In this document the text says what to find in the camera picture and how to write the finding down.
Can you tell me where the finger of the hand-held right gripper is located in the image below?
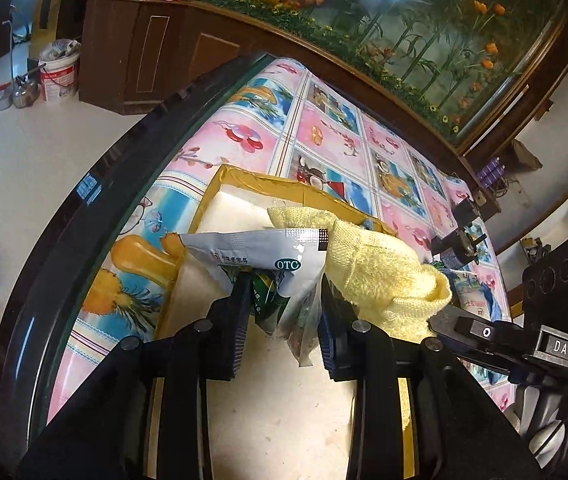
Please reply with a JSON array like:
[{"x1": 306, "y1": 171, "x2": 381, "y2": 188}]
[
  {"x1": 428, "y1": 309, "x2": 539, "y2": 358},
  {"x1": 456, "y1": 347, "x2": 524, "y2": 378}
]

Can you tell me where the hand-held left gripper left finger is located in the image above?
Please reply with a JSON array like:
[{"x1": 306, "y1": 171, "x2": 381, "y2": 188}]
[{"x1": 16, "y1": 267, "x2": 259, "y2": 480}]

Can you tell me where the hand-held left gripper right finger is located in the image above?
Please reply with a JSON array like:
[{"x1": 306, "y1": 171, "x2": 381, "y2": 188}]
[{"x1": 316, "y1": 287, "x2": 544, "y2": 480}]

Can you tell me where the clear plastic bag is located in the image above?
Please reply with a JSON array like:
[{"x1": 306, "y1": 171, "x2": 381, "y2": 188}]
[{"x1": 276, "y1": 280, "x2": 325, "y2": 368}]

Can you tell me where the green foil packet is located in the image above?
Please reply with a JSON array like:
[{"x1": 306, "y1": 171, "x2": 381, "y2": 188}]
[{"x1": 251, "y1": 267, "x2": 285, "y2": 338}]

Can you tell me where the silver medicine packet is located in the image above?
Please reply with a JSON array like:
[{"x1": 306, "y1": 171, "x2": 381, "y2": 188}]
[{"x1": 179, "y1": 227, "x2": 332, "y2": 341}]

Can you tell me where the yellow knitted towel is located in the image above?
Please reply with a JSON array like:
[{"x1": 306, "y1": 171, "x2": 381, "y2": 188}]
[{"x1": 268, "y1": 206, "x2": 453, "y2": 343}]

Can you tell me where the cardboard box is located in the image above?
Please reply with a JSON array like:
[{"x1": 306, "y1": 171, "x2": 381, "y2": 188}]
[{"x1": 154, "y1": 164, "x2": 415, "y2": 480}]

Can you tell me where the person's right hand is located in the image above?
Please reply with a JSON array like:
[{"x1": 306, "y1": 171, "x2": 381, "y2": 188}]
[{"x1": 506, "y1": 405, "x2": 568, "y2": 471}]

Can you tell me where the small black device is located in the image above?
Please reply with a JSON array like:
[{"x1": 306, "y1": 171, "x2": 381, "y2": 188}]
[{"x1": 430, "y1": 194, "x2": 490, "y2": 267}]

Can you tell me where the purple bottle pack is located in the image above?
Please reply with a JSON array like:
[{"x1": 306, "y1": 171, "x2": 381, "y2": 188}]
[{"x1": 478, "y1": 156, "x2": 508, "y2": 189}]

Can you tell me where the colourful printed tablecloth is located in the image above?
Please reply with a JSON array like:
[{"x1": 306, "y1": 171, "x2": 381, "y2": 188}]
[{"x1": 46, "y1": 57, "x2": 514, "y2": 426}]

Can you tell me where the dark wooden cabinet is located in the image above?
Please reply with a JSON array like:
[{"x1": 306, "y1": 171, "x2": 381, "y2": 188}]
[{"x1": 51, "y1": 0, "x2": 504, "y2": 221}]

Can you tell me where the white plastic bucket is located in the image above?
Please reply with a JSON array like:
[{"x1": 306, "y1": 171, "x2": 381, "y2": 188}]
[{"x1": 38, "y1": 39, "x2": 82, "y2": 104}]

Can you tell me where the aquarium with artificial flowers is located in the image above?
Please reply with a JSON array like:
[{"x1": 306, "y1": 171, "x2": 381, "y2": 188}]
[{"x1": 196, "y1": 0, "x2": 568, "y2": 151}]

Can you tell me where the metal kettle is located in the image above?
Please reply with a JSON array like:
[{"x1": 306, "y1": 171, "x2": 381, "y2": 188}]
[{"x1": 11, "y1": 75, "x2": 41, "y2": 110}]

